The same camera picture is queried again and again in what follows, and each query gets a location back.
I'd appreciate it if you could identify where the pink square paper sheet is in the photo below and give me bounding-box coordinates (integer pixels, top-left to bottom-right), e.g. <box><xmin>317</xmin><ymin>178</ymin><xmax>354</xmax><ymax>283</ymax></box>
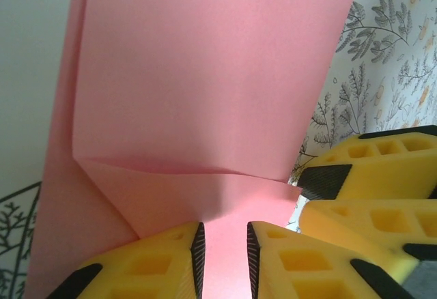
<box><xmin>23</xmin><ymin>0</ymin><xmax>368</xmax><ymax>299</ymax></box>

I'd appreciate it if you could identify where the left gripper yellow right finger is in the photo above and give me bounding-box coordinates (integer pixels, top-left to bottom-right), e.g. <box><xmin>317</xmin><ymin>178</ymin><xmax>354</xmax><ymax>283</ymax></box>
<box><xmin>246</xmin><ymin>221</ymin><xmax>420</xmax><ymax>299</ymax></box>

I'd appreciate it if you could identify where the floral patterned table cover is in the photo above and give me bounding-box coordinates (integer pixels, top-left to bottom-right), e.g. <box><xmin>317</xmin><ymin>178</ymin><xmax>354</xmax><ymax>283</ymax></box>
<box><xmin>0</xmin><ymin>0</ymin><xmax>437</xmax><ymax>299</ymax></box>

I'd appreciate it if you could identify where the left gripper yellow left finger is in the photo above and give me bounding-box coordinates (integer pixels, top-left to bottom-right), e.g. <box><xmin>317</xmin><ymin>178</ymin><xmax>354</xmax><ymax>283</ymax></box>
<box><xmin>46</xmin><ymin>221</ymin><xmax>206</xmax><ymax>299</ymax></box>

